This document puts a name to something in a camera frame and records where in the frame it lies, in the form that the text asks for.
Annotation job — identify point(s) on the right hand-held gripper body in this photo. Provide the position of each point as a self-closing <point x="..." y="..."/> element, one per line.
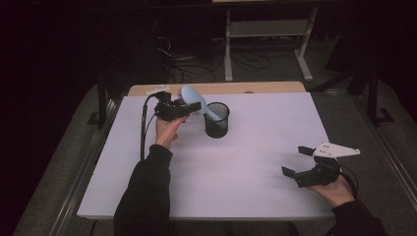
<point x="319" y="173"/>

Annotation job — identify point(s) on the black metal stand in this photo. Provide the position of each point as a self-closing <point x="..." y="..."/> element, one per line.
<point x="375" y="98"/>
<point x="101" y="105"/>

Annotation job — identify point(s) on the light blue hairbrush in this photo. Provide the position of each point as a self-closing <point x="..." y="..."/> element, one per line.
<point x="191" y="96"/>

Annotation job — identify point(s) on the white table cover sheet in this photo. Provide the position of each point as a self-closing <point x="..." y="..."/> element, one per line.
<point x="246" y="170"/>

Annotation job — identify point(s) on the black mesh cup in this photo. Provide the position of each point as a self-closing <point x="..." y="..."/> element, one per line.
<point x="216" y="126"/>

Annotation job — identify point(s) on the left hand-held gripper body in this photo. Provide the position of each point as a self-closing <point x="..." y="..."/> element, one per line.
<point x="168" y="109"/>

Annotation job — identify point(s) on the person's right hand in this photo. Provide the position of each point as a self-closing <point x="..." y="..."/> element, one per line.
<point x="336" y="193"/>

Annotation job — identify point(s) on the wooden table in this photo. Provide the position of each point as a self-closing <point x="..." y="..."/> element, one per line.
<point x="229" y="88"/>

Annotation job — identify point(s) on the person's left hand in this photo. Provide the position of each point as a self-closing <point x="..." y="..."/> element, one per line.
<point x="167" y="131"/>

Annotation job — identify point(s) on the white metal frame table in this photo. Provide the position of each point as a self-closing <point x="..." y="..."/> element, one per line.
<point x="268" y="29"/>

